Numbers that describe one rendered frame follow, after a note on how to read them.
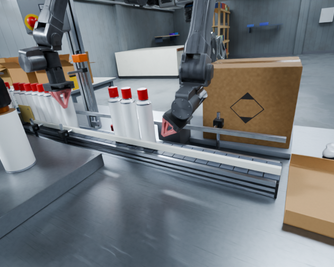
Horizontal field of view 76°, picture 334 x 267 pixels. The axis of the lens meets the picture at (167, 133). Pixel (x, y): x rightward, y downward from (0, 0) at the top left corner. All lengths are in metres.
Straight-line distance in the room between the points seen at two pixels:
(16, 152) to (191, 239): 0.58
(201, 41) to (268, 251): 0.49
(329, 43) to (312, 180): 11.26
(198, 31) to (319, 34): 11.27
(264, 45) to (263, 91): 10.99
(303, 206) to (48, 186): 0.66
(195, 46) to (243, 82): 0.24
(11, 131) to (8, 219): 0.26
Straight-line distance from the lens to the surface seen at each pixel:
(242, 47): 11.83
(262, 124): 0.79
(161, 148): 0.69
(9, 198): 0.71
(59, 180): 0.70
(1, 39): 5.95
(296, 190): 0.67
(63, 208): 0.67
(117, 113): 0.79
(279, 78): 0.75
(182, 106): 0.53
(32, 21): 1.05
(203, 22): 0.60
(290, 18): 11.71
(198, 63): 0.57
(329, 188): 0.71
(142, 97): 0.69
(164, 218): 0.56
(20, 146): 0.80
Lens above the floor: 1.23
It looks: 24 degrees down
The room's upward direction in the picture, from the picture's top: 5 degrees counter-clockwise
